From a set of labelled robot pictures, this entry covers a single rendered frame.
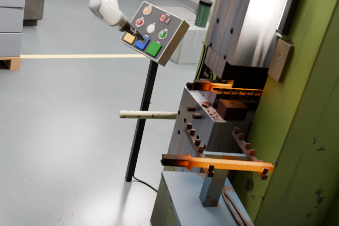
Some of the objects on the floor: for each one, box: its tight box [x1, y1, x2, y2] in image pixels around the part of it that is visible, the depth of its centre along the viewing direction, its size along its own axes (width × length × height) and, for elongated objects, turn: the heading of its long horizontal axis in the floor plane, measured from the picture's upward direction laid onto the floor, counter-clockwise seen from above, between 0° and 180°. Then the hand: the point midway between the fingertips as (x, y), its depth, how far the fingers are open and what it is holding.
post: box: [125, 60, 158, 181], centre depth 293 cm, size 4×4×108 cm
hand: (141, 39), depth 248 cm, fingers closed
